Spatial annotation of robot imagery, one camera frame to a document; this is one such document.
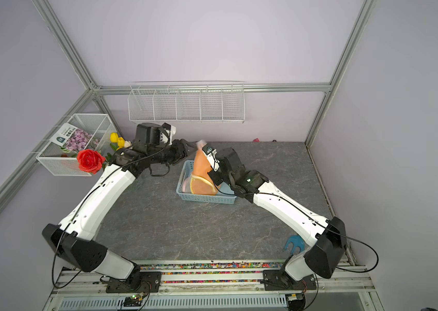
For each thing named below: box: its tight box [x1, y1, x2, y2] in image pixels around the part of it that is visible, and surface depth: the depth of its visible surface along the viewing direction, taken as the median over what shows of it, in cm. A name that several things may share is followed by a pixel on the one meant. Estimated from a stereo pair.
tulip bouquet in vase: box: [105, 132, 133, 164], surface depth 82 cm
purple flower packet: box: [36, 114, 113, 161], surface depth 76 cm
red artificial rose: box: [76, 149, 106, 175], surface depth 67 cm
